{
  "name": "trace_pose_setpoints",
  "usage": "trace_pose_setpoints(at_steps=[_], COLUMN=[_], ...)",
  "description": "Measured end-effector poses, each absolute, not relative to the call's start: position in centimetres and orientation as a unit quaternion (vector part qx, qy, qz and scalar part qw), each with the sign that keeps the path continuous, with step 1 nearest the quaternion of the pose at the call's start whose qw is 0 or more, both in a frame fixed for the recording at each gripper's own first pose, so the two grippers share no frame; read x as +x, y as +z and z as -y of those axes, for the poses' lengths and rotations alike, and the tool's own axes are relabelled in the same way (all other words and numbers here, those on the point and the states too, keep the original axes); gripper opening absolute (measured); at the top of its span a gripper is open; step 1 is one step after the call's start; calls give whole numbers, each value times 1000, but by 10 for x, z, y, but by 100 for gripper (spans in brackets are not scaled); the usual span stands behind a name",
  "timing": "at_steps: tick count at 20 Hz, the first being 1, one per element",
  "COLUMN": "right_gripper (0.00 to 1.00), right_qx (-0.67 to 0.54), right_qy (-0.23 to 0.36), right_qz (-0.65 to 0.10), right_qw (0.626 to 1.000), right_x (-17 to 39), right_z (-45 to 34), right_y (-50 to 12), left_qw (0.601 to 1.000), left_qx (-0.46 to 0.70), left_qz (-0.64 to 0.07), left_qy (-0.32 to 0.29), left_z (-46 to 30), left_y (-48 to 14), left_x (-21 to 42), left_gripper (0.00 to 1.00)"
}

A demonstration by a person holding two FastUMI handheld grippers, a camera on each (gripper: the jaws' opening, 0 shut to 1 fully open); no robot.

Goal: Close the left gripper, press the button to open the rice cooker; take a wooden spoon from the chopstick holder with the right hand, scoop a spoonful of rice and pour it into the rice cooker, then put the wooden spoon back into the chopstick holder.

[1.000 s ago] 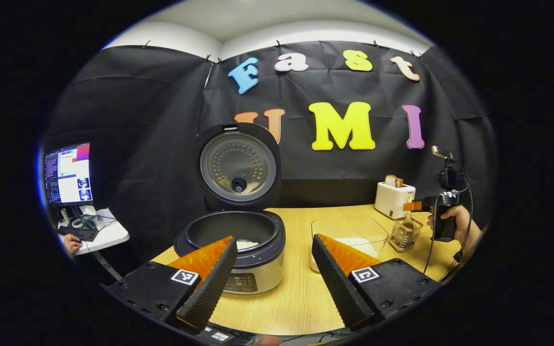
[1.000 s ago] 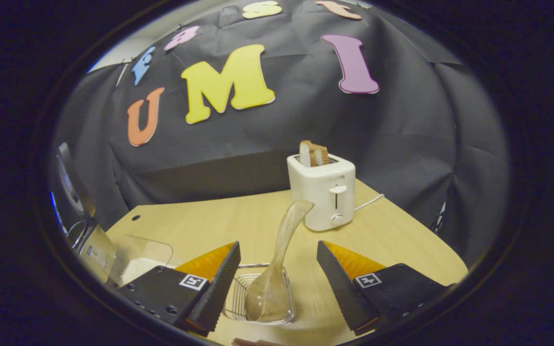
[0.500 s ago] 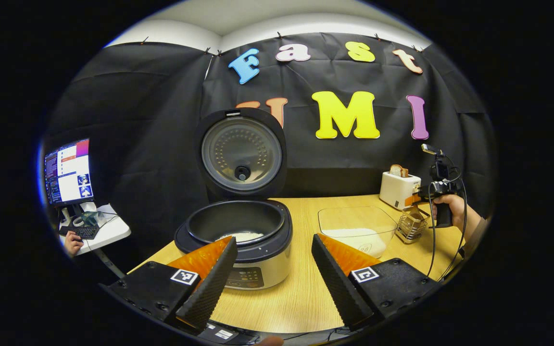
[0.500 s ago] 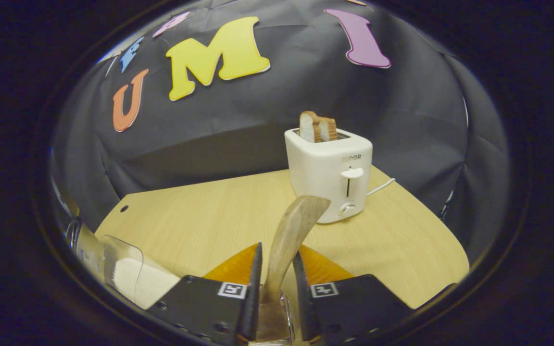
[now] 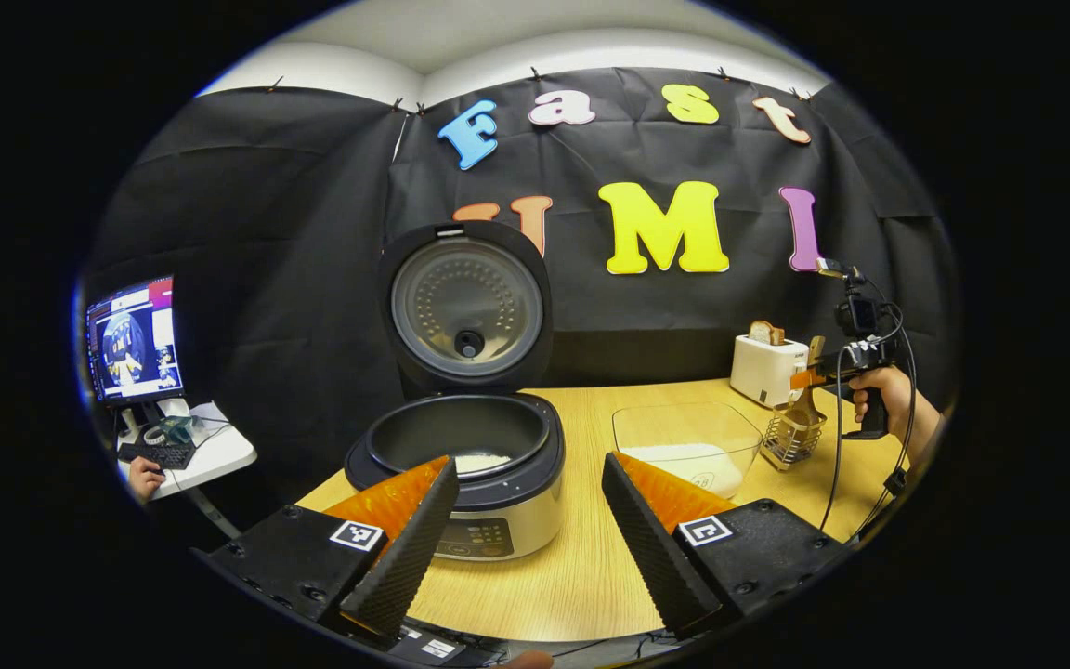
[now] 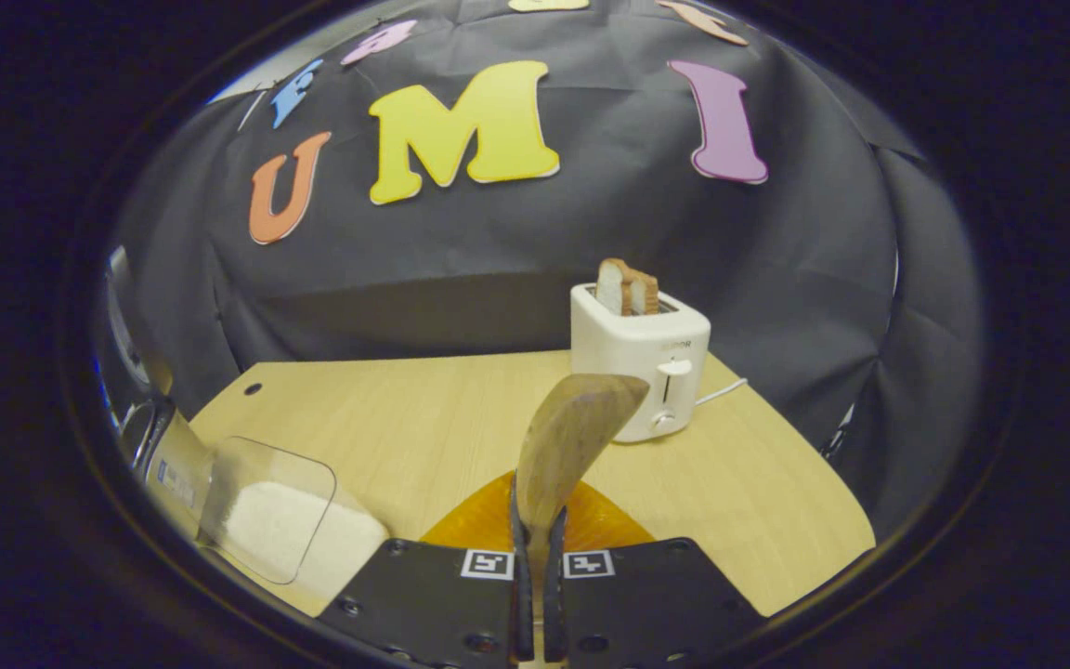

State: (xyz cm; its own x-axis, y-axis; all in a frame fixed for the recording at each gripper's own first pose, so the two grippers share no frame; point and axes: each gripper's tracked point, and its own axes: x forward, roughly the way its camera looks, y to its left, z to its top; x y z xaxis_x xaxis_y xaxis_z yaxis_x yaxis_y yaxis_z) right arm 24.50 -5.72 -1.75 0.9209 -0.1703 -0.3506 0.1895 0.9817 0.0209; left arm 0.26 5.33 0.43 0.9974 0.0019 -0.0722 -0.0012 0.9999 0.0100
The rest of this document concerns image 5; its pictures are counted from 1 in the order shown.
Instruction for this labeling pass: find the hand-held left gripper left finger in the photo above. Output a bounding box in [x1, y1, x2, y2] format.
[191, 455, 462, 642]

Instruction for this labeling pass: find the silver black rice cooker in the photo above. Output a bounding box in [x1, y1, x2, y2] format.
[345, 220, 567, 562]

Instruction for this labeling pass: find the white side table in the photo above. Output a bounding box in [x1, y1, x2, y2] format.
[117, 400, 259, 503]

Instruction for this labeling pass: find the black keyboard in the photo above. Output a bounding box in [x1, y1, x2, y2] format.
[117, 441, 197, 470]

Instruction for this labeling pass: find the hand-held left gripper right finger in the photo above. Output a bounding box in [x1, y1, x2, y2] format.
[602, 453, 856, 640]

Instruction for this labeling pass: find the wooden spoon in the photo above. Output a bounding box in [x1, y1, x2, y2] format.
[781, 336, 829, 456]

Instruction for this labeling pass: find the metal wire chopstick holder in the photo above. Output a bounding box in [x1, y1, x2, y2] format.
[760, 409, 829, 472]

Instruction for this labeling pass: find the white toaster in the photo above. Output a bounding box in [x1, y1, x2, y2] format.
[730, 333, 810, 410]

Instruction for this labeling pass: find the clear plastic container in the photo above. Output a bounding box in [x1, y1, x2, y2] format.
[611, 401, 765, 500]

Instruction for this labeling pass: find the computer monitor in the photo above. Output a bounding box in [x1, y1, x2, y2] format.
[85, 275, 186, 407]

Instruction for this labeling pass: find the black backdrop cloth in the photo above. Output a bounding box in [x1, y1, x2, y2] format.
[80, 65, 959, 503]

